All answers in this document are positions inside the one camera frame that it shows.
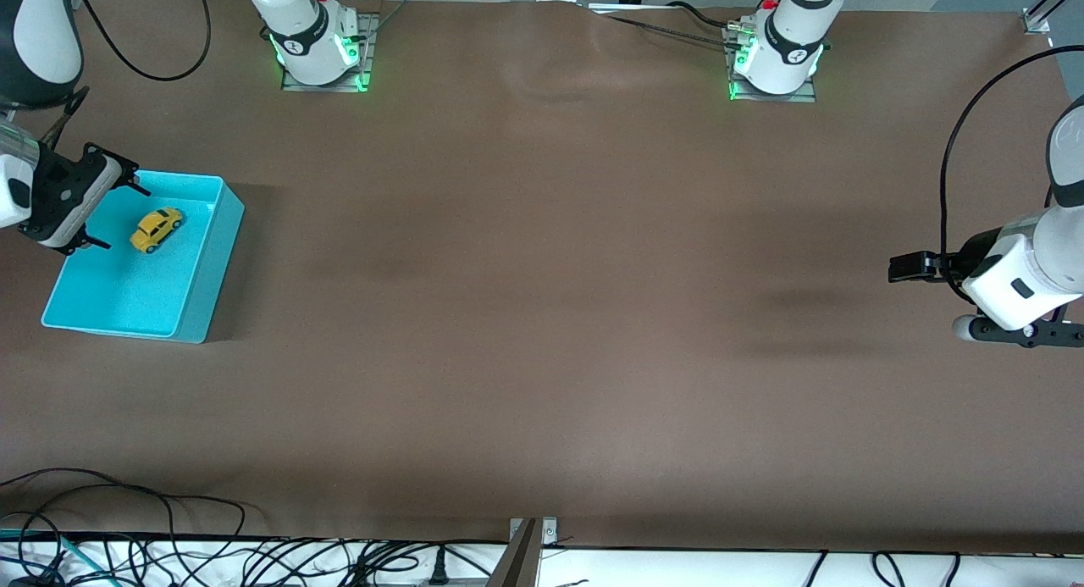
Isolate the yellow beetle toy car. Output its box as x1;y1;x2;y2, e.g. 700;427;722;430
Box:
130;207;185;254

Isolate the turquoise plastic bin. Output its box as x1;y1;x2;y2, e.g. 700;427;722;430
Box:
41;170;246;345

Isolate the aluminium profile bar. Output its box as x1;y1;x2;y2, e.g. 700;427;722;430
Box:
1020;0;1084;35

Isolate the brown table cover sheet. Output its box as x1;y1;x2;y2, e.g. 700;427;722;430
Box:
0;0;1084;554

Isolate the dark diagonal pole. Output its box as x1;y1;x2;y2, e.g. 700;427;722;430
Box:
487;519;540;587

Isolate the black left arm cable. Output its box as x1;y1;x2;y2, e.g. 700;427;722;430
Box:
938;45;1084;304

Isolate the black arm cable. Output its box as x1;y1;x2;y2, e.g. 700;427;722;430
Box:
938;45;1084;304
72;0;212;82

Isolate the thin right arm cable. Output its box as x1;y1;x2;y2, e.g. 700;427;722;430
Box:
38;86;90;147

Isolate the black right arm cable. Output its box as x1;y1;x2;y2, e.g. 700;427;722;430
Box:
72;0;212;82

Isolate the short black looped cable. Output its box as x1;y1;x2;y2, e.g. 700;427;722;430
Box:
872;551;909;587

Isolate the long black looping cable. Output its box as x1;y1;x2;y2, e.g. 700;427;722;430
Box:
0;467;248;587

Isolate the teal cable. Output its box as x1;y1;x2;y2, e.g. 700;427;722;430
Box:
0;528;90;581

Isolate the thick black base cable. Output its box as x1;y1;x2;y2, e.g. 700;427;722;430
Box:
665;0;739;30

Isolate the thin grey base cable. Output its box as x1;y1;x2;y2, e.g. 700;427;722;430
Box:
589;3;746;46

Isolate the black cable bundle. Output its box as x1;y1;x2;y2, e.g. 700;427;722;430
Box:
246;536;509;587

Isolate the grey metal bracket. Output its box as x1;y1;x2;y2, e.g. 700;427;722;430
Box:
508;517;560;547

